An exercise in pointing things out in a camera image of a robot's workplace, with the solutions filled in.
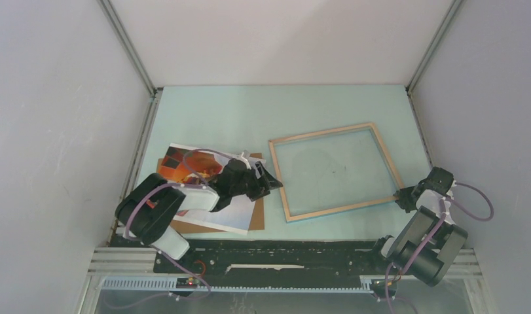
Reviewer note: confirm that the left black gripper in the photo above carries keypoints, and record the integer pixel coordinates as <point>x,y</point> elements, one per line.
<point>262,184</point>

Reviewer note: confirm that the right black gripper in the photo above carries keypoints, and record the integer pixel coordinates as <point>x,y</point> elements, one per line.
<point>403,202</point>

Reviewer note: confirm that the colourful balloon photo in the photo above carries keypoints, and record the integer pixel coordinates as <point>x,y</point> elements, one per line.
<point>207,164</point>

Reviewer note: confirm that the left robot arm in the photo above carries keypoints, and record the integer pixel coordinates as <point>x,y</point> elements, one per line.
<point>147,212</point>

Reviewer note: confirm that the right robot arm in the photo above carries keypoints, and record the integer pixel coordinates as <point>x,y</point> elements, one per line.
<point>430,242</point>

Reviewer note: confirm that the brown backing board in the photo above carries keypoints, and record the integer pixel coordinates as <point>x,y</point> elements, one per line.
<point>240,217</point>

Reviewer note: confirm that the aluminium mounting profile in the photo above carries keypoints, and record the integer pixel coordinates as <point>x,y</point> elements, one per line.
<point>132,268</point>

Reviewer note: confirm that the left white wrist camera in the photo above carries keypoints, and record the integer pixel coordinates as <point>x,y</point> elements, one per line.
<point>243,158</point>

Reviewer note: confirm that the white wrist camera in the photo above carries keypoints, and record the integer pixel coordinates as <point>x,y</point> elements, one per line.
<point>451,185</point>
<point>243,158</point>

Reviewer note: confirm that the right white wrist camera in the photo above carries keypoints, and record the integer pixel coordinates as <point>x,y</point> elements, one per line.
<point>451,185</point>

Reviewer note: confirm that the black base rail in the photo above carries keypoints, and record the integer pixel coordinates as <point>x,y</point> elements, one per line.
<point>333,265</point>

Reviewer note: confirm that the right corner aluminium post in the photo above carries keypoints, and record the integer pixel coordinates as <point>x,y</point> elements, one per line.
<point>434,44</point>

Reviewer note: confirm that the corner aluminium post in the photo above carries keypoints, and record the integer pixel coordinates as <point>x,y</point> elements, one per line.
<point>434,44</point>
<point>118,27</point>

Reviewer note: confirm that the left corner aluminium post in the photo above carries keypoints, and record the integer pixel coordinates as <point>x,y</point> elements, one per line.
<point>118,27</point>

